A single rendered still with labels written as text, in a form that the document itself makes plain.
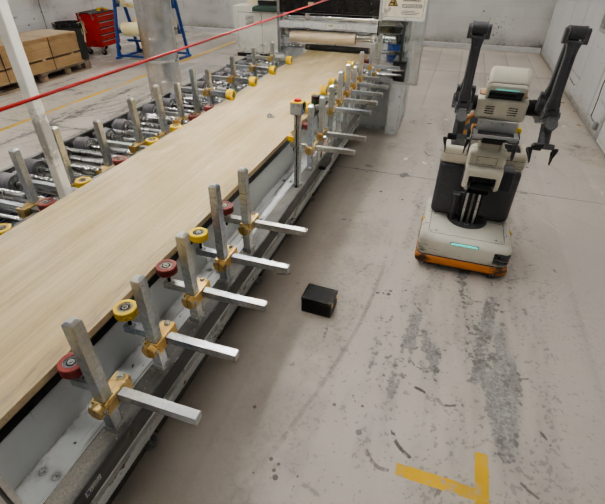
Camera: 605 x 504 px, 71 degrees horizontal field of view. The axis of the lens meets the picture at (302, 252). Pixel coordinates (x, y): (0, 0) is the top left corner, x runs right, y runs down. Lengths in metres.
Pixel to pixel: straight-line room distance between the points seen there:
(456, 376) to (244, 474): 1.23
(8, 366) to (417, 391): 1.83
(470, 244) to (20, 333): 2.60
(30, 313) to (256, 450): 1.15
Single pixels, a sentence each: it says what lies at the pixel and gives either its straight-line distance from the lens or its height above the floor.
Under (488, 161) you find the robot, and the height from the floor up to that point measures 0.84.
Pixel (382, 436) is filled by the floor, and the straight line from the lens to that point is 2.26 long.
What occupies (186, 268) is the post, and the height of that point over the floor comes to 0.97.
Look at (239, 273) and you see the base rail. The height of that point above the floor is 0.70.
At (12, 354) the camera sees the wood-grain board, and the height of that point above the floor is 0.90.
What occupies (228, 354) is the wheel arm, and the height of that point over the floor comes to 0.83.
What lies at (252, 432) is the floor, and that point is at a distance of 2.25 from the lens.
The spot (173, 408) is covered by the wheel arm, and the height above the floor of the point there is 0.84.
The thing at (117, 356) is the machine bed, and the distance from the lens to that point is 1.77.
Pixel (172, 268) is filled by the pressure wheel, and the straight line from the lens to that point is 1.71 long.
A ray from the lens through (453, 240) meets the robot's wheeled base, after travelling 3.13.
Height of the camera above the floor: 1.91
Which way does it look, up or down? 36 degrees down
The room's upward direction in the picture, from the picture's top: 1 degrees clockwise
